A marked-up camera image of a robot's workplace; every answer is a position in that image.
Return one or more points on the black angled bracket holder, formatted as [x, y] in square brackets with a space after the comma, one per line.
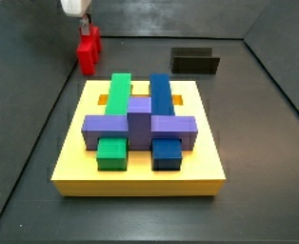
[193, 61]

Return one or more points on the purple cross-shaped block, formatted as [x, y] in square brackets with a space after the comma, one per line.
[138, 127]

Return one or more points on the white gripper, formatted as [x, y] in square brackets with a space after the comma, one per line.
[74, 8]

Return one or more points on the blue long block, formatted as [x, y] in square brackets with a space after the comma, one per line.
[165, 145]

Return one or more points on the yellow base board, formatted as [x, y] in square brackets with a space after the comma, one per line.
[77, 178]

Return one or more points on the red cross-shaped block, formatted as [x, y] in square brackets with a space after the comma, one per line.
[87, 50]

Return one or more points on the green long block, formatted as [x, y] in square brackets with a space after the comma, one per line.
[110, 155]

